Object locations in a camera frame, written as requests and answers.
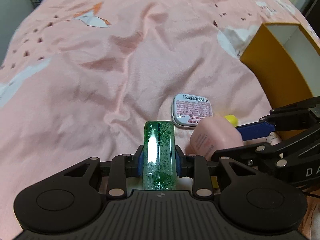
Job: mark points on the orange cardboard box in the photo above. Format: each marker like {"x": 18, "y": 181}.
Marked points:
{"x": 285, "y": 59}

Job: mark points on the square tin with pink label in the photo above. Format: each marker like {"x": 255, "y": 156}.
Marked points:
{"x": 188, "y": 110}

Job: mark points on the green gel bottle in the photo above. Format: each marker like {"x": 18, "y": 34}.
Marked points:
{"x": 159, "y": 164}

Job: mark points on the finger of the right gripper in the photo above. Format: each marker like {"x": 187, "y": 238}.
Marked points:
{"x": 255, "y": 130}
{"x": 241, "y": 154}

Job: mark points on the pink printed bed blanket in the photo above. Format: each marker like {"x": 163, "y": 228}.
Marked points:
{"x": 82, "y": 77}

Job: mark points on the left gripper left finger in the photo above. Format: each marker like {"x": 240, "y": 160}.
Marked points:
{"x": 140, "y": 164}

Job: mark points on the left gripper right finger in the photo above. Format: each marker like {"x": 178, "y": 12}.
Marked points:
{"x": 178, "y": 164}

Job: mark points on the yellow round-head stamp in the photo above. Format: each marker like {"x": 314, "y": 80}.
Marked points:
{"x": 233, "y": 120}

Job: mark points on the pink bottle orange cap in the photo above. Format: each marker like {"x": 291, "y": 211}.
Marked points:
{"x": 214, "y": 133}

